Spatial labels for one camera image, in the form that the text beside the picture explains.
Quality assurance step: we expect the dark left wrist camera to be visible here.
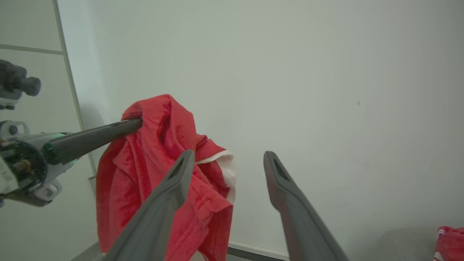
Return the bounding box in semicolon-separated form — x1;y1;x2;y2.
0;59;42;110

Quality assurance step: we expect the white and black baseboard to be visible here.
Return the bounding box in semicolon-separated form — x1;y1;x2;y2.
227;241;291;261

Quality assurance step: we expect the off-white partition panel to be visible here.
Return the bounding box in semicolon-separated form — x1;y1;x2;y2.
0;0;98;261

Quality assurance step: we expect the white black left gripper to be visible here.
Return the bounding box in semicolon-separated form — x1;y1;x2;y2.
0;118;143;208

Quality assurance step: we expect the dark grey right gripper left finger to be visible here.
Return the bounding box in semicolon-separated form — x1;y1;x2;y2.
103;149;196;261

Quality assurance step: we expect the red garment with white cuff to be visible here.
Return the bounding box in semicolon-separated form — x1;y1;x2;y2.
96;94;237;261

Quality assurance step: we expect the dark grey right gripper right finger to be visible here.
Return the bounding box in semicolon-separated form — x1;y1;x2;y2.
263;151;349;261

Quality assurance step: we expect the red garment with white stripes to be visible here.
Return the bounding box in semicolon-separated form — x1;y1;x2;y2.
432;226;464;261

